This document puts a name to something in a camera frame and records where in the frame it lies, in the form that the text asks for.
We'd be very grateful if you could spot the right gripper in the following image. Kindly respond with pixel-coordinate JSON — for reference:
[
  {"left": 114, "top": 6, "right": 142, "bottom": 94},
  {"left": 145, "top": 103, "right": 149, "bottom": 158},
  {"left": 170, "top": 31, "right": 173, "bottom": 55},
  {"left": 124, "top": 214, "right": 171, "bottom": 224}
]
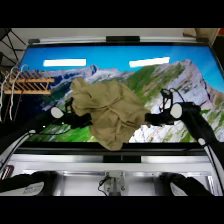
[{"left": 144, "top": 111, "right": 175, "bottom": 127}]

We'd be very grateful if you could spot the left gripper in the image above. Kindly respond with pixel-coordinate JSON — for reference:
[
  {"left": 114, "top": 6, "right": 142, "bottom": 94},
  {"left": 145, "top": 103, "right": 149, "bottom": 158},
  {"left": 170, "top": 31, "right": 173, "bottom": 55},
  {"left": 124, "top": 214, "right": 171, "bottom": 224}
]
[{"left": 64, "top": 112, "right": 94, "bottom": 129}]

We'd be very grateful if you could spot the beige shirt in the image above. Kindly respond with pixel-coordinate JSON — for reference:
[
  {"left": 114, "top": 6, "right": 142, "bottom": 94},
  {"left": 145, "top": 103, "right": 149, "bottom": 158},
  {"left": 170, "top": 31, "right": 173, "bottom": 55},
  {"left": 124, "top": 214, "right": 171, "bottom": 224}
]
[{"left": 68, "top": 77, "right": 152, "bottom": 152}]

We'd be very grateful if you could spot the white clothes hanger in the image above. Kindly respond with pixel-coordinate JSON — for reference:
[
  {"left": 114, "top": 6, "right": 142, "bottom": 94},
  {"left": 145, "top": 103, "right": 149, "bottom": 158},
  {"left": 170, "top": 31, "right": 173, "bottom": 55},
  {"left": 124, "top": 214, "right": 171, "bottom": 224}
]
[
  {"left": 7, "top": 65, "right": 20, "bottom": 122},
  {"left": 19, "top": 63, "right": 31, "bottom": 74}
]

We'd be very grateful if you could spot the wooden rack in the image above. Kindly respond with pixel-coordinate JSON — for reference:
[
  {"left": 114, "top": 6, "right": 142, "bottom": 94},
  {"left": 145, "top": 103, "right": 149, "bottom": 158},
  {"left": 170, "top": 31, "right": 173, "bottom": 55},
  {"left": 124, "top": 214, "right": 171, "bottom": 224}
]
[{"left": 0, "top": 68, "right": 56, "bottom": 96}]

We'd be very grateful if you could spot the brown clothes hanger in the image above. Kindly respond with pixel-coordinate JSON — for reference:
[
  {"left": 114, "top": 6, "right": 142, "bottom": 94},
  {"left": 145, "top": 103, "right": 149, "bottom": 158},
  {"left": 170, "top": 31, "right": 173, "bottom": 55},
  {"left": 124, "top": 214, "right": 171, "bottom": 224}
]
[{"left": 13, "top": 89, "right": 24, "bottom": 122}]

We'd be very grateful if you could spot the silver frame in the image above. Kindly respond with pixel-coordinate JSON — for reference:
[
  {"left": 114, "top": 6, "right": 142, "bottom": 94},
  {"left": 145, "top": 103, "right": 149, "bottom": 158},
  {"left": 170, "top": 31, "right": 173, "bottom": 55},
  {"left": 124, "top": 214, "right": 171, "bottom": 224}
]
[{"left": 0, "top": 152, "right": 224, "bottom": 197}]

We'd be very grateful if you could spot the black cable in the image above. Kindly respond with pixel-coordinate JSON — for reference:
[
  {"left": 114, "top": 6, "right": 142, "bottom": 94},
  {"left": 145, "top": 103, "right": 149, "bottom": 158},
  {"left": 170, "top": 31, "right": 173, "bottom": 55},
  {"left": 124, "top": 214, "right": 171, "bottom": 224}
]
[{"left": 97, "top": 175, "right": 112, "bottom": 197}]

